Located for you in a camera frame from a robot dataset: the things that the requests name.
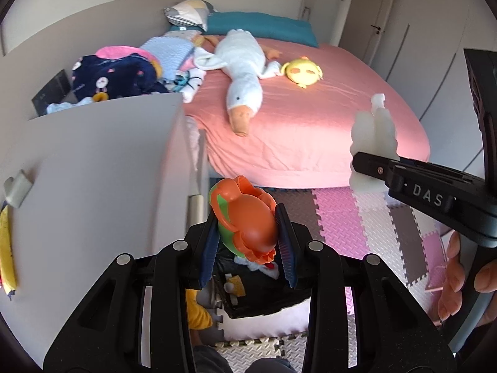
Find pink cloth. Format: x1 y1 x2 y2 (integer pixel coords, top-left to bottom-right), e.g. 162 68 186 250
95 45 162 76

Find white wardrobe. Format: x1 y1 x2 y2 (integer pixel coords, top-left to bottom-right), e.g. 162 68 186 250
384 0 497 172

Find white goose plush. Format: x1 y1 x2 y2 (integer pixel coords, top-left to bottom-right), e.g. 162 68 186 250
193 29 282 137

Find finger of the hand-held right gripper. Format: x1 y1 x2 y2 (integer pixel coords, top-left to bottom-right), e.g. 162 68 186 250
350 151 486 218

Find pink bed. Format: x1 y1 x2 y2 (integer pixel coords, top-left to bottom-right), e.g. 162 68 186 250
182 35 431 189

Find navy printed blanket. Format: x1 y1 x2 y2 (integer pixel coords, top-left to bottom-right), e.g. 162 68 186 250
72 52 169 102

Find grey table leg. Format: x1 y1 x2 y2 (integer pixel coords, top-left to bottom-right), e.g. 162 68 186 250
188 194 206 234

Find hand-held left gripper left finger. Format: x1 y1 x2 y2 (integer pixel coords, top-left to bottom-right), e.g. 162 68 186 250
43 218 218 373

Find white socks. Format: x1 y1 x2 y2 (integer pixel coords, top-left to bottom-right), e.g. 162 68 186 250
176 68 206 104

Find small white blue cloth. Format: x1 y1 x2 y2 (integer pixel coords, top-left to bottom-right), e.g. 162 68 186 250
47 97 94 115

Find white door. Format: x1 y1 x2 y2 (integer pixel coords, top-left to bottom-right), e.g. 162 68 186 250
340 0 400 82

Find grey plastic hook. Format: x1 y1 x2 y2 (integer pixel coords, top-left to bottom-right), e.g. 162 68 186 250
3 170 34 208

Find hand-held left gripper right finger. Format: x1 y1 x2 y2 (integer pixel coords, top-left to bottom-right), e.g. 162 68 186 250
275 204 459 373

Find person's right hand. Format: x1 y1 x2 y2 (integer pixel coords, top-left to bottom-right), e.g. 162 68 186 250
438 232 497 322

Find checkered patchwork pillow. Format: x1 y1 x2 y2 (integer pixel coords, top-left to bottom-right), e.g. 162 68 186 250
163 0 218 32

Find foam puzzle floor mats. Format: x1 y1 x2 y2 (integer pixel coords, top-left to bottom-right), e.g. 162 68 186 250
194 186 451 370

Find yellow banana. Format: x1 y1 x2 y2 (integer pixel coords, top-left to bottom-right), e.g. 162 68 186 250
0 204 19 300

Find yellow chick toy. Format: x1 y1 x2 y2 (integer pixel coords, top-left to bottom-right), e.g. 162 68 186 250
280 58 324 90

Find orange crab toy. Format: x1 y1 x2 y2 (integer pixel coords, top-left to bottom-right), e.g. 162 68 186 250
208 176 279 267

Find light blue blanket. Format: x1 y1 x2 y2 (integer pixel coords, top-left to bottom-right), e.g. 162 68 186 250
140 36 195 80

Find teal pillow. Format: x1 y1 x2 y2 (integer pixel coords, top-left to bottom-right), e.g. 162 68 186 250
204 12 320 48

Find black toy storage bin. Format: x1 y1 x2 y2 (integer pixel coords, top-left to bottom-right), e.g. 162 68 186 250
212 246 315 319

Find yellow sponge piece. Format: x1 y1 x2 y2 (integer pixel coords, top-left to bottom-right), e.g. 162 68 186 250
227 275 246 296

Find black wall socket panel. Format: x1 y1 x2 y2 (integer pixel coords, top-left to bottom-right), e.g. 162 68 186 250
31 69 76 117

